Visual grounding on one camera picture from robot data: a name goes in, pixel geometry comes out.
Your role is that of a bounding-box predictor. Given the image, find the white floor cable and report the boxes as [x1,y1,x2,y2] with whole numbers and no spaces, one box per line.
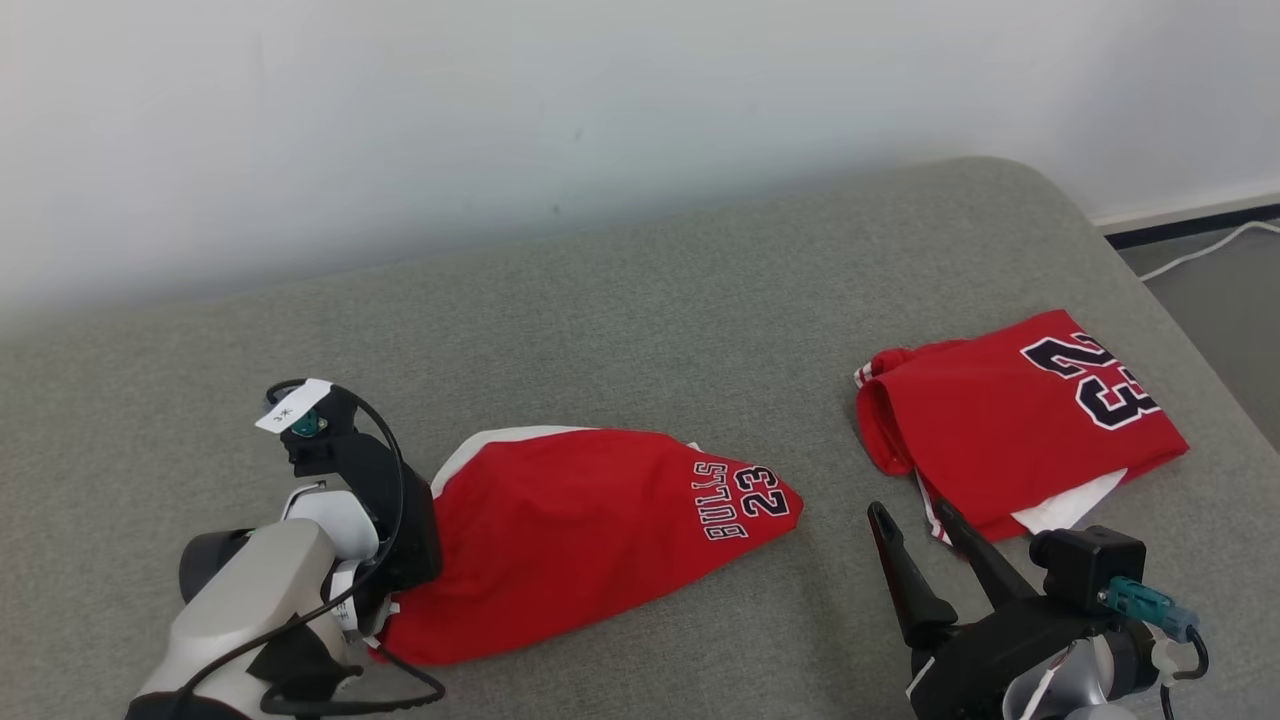
[1138,218,1280,283]

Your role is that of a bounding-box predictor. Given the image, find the red and white jersey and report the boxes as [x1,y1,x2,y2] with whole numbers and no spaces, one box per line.
[854,309,1191,546]

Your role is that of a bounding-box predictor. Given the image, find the red Bulls 23 shorts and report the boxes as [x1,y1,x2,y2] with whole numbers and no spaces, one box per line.
[365,427,804,666]

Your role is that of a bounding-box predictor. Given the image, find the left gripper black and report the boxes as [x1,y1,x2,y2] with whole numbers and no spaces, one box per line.
[330,430,443,627]

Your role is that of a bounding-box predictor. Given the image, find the white paper label tag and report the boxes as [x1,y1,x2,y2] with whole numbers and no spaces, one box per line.
[255,378,333,433]

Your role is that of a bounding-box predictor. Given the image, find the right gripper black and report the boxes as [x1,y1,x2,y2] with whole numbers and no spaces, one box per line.
[866,497,1111,720]

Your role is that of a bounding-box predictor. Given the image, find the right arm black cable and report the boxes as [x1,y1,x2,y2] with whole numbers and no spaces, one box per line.
[1158,628,1211,720]

